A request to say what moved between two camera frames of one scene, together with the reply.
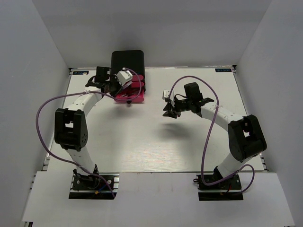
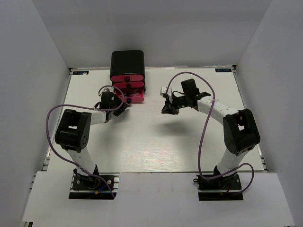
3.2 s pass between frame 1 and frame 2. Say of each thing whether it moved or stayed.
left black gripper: moved
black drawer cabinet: stayed
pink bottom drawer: stayed
